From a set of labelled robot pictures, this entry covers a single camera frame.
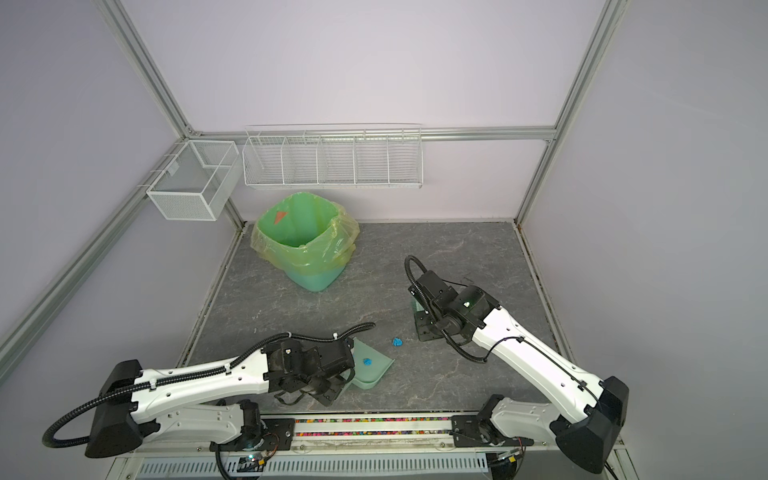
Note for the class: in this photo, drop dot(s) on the long white wire basket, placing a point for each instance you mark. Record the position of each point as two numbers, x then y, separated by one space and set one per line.
333 156

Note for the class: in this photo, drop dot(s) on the aluminium frame profiles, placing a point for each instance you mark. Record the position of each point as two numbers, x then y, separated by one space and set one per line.
17 343

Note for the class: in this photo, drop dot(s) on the green trash bin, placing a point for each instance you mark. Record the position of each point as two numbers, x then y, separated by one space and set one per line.
309 258

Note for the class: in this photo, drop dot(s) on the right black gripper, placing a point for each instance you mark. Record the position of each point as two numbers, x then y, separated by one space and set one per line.
424 332

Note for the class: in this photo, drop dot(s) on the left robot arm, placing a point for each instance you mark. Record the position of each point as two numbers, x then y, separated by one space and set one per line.
138 405

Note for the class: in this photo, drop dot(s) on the blue green scraps front left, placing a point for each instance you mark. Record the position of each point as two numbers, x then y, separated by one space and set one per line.
385 347

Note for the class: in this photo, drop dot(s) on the mint green dustpan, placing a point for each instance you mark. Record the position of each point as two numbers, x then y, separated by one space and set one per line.
370 365

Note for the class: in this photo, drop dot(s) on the yellow-green plastic bin liner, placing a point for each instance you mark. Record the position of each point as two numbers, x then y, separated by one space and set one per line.
336 240

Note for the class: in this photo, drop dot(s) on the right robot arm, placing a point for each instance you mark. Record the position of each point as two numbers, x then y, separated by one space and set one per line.
583 414

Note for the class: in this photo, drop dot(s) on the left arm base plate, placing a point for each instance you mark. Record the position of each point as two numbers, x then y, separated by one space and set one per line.
275 434

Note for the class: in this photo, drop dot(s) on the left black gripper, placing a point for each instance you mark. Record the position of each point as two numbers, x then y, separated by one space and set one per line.
330 396

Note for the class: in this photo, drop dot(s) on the small white mesh basket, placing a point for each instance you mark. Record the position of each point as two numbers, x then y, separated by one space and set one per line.
198 181

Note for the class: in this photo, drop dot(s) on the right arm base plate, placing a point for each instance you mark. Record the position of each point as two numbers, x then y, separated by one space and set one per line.
471 431

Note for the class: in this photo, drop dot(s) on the white vented cable duct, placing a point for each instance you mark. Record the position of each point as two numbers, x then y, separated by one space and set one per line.
314 466

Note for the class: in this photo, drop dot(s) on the aluminium front rail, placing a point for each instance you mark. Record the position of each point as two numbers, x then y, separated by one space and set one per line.
391 432

